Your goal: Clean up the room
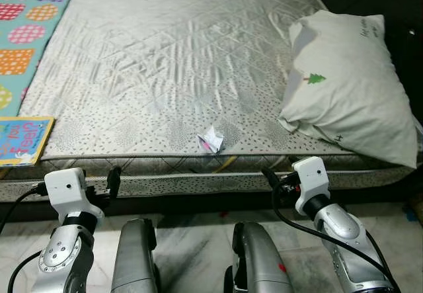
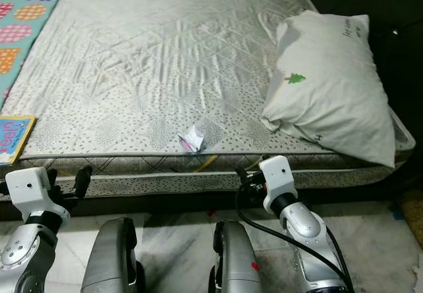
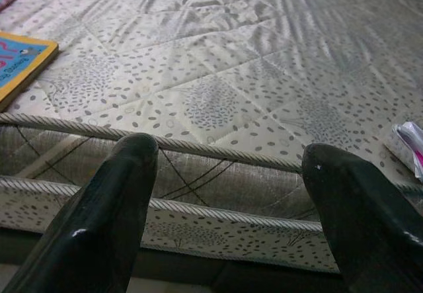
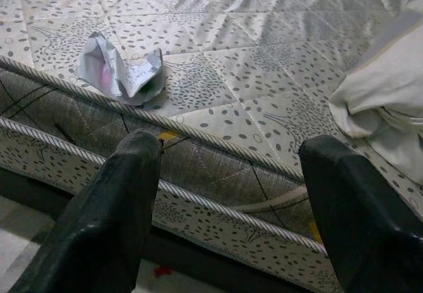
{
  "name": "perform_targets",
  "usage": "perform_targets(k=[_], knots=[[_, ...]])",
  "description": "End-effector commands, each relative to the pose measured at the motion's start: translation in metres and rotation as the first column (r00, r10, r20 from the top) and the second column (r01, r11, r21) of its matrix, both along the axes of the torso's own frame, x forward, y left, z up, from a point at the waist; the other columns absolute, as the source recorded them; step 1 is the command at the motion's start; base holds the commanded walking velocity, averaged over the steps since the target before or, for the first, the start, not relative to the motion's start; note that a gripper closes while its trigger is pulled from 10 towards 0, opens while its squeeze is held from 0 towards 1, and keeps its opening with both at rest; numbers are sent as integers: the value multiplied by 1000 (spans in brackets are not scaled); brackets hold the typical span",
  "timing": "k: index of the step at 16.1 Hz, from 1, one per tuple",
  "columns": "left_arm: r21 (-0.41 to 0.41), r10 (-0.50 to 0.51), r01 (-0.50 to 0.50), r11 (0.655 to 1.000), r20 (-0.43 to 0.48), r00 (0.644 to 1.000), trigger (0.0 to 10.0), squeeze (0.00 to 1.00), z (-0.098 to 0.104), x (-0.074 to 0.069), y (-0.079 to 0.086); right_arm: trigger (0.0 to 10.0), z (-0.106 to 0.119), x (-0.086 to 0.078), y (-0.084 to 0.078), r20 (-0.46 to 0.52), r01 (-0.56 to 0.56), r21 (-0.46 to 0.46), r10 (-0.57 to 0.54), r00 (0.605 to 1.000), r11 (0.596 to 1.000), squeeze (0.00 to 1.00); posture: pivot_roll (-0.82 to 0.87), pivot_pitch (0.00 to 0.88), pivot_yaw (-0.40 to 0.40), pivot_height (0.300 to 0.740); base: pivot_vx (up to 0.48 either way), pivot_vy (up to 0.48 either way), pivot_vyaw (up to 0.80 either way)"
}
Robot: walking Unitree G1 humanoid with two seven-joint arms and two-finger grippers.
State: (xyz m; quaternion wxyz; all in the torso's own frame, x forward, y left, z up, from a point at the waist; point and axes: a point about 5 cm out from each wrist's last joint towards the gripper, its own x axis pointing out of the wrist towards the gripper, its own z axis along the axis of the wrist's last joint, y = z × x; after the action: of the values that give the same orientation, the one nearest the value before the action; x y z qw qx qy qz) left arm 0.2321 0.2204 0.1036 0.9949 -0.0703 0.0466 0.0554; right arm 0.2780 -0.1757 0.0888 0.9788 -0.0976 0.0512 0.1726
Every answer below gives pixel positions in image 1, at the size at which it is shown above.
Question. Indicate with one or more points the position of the white quilted mattress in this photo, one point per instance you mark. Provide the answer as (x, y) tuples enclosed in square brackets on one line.
[(165, 61)]

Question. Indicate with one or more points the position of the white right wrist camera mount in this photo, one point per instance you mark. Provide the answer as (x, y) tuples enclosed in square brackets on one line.
[(310, 177)]

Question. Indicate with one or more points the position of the silver right robot leg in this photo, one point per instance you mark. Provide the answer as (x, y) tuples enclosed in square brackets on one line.
[(258, 260)]

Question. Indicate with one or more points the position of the silver robot leg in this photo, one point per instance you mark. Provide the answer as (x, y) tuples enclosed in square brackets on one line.
[(258, 260), (135, 260)]

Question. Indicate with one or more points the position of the dark bed base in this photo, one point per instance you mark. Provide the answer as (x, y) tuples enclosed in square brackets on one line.
[(198, 205)]

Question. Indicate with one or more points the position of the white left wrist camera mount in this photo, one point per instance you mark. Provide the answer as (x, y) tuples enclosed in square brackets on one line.
[(66, 187)]

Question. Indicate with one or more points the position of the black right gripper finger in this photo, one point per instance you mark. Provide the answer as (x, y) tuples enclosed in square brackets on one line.
[(271, 179)]

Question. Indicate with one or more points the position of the colourful children's book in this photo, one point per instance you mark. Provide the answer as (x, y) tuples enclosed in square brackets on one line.
[(23, 141)]

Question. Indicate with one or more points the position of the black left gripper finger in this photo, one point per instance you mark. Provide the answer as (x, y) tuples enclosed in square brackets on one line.
[(114, 182)]

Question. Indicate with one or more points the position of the silver left robot leg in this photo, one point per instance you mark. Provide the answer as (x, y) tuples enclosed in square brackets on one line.
[(135, 260)]

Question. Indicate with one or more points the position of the teal colourful patterned blanket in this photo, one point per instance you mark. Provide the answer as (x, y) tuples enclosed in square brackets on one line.
[(26, 35)]

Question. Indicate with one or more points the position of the white pillow with green tree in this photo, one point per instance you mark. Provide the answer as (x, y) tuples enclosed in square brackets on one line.
[(350, 101)]

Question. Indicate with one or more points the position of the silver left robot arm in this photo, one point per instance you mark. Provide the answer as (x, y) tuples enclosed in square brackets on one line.
[(63, 260)]

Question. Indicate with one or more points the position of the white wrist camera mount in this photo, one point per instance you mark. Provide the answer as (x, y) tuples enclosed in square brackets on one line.
[(310, 177), (66, 187)]

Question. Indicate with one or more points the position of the white paper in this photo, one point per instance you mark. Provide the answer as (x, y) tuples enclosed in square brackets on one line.
[(211, 141)]

